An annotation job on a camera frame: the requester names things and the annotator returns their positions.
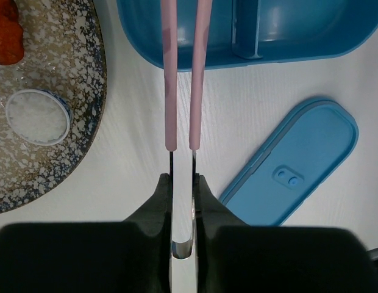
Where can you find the speckled ceramic plate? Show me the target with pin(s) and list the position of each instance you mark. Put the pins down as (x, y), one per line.
(63, 53)

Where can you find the pink metal tongs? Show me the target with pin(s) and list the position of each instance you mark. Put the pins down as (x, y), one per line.
(168, 11)

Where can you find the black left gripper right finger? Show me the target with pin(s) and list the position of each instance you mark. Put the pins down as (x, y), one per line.
(236, 257)

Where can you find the dark red chicken drumstick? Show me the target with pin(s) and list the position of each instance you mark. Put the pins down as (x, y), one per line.
(11, 34)

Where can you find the blue lunch box lid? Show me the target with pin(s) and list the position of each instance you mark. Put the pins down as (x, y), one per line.
(307, 146)

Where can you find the blue lunch box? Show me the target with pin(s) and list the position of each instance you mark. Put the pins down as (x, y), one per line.
(245, 33)

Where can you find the small white rice cup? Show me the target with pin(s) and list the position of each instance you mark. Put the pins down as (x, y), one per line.
(38, 116)

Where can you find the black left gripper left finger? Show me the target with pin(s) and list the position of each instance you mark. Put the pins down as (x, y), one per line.
(128, 256)

